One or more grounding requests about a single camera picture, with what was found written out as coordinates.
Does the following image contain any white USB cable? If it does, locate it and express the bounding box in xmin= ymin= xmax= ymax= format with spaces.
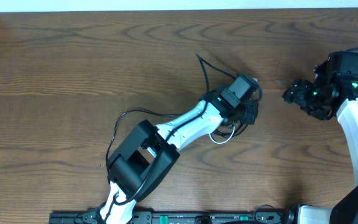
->
xmin=209 ymin=121 xmax=236 ymax=145

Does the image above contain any black USB cable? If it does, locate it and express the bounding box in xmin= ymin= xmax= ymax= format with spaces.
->
xmin=211 ymin=74 xmax=263 ymax=139

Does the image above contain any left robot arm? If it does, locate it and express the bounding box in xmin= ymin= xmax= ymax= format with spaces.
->
xmin=98 ymin=87 xmax=259 ymax=223

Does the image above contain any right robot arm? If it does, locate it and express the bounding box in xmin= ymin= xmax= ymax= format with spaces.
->
xmin=283 ymin=60 xmax=358 ymax=223

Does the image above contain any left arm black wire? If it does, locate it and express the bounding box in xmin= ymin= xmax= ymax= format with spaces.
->
xmin=105 ymin=52 xmax=237 ymax=169

